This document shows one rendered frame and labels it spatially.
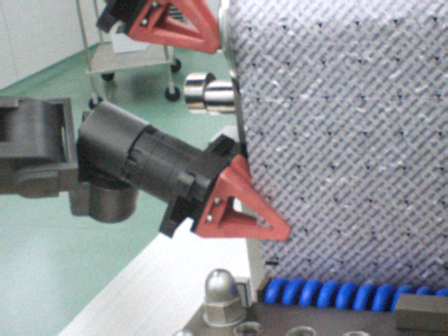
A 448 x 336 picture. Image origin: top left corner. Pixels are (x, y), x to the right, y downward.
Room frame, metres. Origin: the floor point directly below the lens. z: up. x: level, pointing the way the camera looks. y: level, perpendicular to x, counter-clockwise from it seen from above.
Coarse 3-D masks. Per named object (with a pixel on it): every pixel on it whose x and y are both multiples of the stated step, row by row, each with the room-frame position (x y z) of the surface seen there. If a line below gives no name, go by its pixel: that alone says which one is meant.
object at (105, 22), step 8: (104, 0) 0.78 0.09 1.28; (112, 0) 0.74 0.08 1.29; (120, 0) 0.76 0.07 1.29; (104, 8) 0.75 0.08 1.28; (112, 8) 0.75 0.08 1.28; (120, 8) 0.78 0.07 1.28; (128, 8) 0.79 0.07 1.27; (104, 16) 0.75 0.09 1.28; (112, 16) 0.75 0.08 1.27; (120, 16) 0.77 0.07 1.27; (96, 24) 0.75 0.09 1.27; (104, 24) 0.75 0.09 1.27; (112, 24) 0.75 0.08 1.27
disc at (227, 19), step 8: (224, 0) 0.69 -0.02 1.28; (232, 0) 0.70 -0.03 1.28; (224, 8) 0.69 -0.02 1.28; (232, 8) 0.69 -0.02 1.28; (224, 16) 0.68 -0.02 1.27; (232, 16) 0.69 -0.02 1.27; (224, 24) 0.68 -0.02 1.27; (232, 24) 0.69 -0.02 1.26; (224, 32) 0.68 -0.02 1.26; (232, 32) 0.69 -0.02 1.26; (224, 40) 0.68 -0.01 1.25; (232, 40) 0.69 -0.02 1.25; (232, 48) 0.69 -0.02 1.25; (232, 56) 0.68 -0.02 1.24; (232, 64) 0.68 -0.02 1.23; (232, 72) 0.69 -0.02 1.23
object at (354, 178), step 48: (288, 144) 0.67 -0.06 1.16; (336, 144) 0.66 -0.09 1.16; (384, 144) 0.64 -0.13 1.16; (432, 144) 0.63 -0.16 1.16; (288, 192) 0.68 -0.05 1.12; (336, 192) 0.66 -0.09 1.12; (384, 192) 0.64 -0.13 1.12; (432, 192) 0.63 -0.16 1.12; (288, 240) 0.68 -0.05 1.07; (336, 240) 0.66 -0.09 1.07; (384, 240) 0.64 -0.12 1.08; (432, 240) 0.63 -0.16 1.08; (432, 288) 0.63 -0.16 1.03
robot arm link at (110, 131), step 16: (96, 112) 0.73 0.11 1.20; (112, 112) 0.74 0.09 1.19; (80, 128) 0.73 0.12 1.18; (96, 128) 0.72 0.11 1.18; (112, 128) 0.72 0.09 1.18; (128, 128) 0.72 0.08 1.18; (144, 128) 0.73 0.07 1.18; (80, 144) 0.73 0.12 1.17; (96, 144) 0.72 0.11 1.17; (112, 144) 0.71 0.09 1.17; (128, 144) 0.71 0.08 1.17; (80, 160) 0.75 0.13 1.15; (96, 160) 0.72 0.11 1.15; (112, 160) 0.71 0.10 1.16; (96, 176) 0.75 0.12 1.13; (112, 176) 0.75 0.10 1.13
